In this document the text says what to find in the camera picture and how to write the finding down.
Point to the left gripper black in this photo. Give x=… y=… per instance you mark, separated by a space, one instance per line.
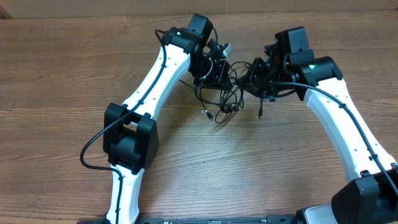
x=220 y=75

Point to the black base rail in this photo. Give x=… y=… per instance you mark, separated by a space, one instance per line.
x=270 y=219

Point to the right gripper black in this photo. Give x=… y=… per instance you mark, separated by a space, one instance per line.
x=251 y=83

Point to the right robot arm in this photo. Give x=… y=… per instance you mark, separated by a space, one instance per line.
x=370 y=193

